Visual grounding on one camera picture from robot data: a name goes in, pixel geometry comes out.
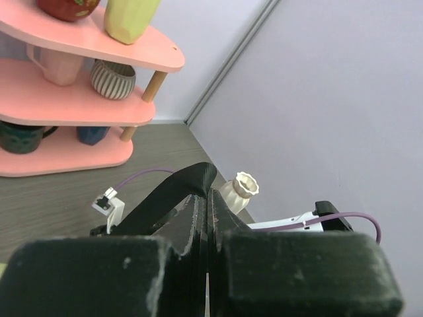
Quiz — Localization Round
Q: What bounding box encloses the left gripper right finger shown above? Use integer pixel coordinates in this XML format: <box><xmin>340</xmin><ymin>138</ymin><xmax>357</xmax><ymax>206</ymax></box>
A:
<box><xmin>208</xmin><ymin>190</ymin><xmax>404</xmax><ymax>316</ymax></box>

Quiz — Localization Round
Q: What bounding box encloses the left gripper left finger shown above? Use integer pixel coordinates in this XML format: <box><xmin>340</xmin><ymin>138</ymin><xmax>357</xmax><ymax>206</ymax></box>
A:
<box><xmin>1</xmin><ymin>195</ymin><xmax>207</xmax><ymax>316</ymax></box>

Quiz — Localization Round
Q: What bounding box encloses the black printed ribbon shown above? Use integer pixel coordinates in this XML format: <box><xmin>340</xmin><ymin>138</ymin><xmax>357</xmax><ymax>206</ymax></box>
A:
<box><xmin>110</xmin><ymin>162</ymin><xmax>217</xmax><ymax>236</ymax></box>

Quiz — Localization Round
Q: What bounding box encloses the white ribbed vase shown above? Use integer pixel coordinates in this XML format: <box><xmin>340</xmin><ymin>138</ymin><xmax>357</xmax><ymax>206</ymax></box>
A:
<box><xmin>219</xmin><ymin>172</ymin><xmax>260</xmax><ymax>215</ymax></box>

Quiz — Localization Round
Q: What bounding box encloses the dark blue cup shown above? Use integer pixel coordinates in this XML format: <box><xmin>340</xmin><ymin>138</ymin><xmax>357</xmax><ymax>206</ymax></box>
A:
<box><xmin>77</xmin><ymin>126</ymin><xmax>110</xmax><ymax>145</ymax></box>

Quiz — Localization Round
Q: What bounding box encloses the dark green mug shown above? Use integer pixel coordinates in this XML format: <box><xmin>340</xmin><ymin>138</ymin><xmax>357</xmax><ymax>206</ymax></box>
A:
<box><xmin>1</xmin><ymin>121</ymin><xmax>58</xmax><ymax>155</ymax></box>

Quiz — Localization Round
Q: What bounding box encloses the striped grey cup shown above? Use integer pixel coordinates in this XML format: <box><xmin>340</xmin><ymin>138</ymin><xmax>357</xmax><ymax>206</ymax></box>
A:
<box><xmin>90</xmin><ymin>59</ymin><xmax>136</xmax><ymax>100</ymax></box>

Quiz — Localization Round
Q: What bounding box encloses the pink three-tier shelf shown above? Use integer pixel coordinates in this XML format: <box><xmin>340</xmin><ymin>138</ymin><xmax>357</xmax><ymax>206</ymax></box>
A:
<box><xmin>1</xmin><ymin>1</ymin><xmax>185</xmax><ymax>177</ymax></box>

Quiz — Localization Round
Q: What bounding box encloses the pink mug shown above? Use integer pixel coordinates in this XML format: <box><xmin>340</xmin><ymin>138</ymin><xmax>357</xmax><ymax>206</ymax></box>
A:
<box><xmin>26</xmin><ymin>44</ymin><xmax>85</xmax><ymax>86</ymax></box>

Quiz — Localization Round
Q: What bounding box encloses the yellow ceramic mug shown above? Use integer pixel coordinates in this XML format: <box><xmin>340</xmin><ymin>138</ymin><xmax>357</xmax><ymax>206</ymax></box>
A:
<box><xmin>104</xmin><ymin>0</ymin><xmax>161</xmax><ymax>45</ymax></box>

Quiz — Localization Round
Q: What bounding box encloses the red white bowl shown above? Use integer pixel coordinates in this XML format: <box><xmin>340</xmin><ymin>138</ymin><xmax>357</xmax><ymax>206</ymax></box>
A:
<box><xmin>35</xmin><ymin>0</ymin><xmax>100</xmax><ymax>22</ymax></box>

